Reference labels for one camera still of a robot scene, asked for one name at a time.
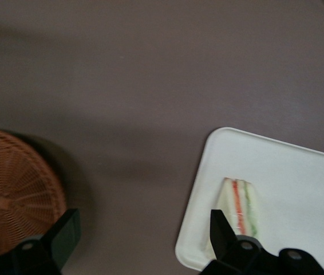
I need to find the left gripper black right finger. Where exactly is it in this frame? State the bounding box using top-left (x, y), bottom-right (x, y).
top-left (199, 209), bottom-right (324, 275)

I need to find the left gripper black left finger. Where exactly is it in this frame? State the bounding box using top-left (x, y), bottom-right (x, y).
top-left (0, 208), bottom-right (82, 275)

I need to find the triangle sandwich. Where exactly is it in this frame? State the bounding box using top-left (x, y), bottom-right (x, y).
top-left (200, 177), bottom-right (262, 260)

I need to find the round brown wicker basket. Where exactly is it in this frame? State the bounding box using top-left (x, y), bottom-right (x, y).
top-left (0, 128), bottom-right (66, 257)

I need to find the cream plastic tray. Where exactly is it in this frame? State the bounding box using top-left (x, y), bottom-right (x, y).
top-left (175, 127), bottom-right (324, 273)

